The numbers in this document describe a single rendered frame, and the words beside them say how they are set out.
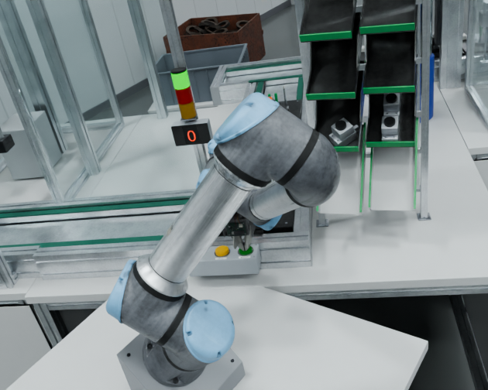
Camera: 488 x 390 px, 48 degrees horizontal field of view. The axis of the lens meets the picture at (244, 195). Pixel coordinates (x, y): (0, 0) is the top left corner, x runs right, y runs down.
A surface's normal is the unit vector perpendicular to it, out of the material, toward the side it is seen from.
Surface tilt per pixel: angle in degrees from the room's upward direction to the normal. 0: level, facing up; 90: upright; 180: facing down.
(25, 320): 90
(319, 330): 0
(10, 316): 90
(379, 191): 45
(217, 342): 52
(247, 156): 76
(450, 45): 90
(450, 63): 90
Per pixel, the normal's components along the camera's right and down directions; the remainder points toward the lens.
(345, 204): -0.32, -0.21
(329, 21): -0.27, -0.53
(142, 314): 0.00, 0.35
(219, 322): 0.54, -0.37
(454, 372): -0.16, -0.84
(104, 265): -0.11, 0.54
